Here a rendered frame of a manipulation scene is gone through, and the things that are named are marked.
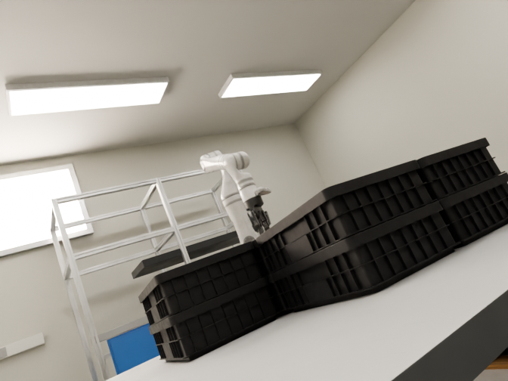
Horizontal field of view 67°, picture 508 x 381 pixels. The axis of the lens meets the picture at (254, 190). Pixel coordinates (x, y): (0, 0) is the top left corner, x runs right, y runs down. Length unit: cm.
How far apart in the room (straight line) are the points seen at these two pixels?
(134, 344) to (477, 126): 355
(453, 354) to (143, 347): 283
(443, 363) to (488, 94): 390
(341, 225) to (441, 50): 371
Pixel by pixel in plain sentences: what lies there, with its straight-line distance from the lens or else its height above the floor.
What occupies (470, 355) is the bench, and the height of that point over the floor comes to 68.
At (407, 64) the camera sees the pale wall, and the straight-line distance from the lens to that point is 461.
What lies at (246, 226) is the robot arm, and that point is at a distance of 175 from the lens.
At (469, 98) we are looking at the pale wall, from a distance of 428.
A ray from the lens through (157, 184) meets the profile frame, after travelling 346.
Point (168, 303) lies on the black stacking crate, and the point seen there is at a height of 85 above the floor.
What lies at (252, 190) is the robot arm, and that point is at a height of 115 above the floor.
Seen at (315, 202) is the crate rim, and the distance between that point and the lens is 84.
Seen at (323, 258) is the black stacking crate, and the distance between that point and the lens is 88.
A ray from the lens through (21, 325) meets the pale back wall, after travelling 394.
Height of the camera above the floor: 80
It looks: 13 degrees up
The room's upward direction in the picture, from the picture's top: 23 degrees counter-clockwise
